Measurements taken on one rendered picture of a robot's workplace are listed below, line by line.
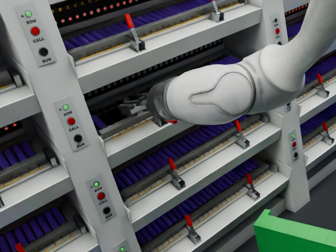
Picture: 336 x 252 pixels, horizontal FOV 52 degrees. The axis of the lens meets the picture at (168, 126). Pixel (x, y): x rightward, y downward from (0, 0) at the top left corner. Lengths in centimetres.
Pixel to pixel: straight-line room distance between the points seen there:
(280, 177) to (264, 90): 71
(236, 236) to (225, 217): 12
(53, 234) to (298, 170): 87
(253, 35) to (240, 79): 61
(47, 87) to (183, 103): 31
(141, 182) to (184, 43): 40
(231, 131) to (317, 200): 49
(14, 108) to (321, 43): 58
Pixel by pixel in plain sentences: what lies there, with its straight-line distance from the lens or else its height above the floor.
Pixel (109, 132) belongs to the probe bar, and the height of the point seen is 59.
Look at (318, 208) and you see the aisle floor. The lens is 144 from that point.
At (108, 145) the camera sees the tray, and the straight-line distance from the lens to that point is 88.
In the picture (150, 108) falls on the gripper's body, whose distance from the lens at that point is 75.
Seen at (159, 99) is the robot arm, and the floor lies 69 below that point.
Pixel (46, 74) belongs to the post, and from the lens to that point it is 78.
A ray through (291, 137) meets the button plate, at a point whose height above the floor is 30.
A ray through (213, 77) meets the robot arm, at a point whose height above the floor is 74.
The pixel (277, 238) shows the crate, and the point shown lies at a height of 17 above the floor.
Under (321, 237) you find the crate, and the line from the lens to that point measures 103.
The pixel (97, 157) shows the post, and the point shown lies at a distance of 84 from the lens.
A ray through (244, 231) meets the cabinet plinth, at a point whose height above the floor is 4.
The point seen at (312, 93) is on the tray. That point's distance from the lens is 145.
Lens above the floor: 88
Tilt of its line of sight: 21 degrees down
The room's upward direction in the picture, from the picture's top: 16 degrees counter-clockwise
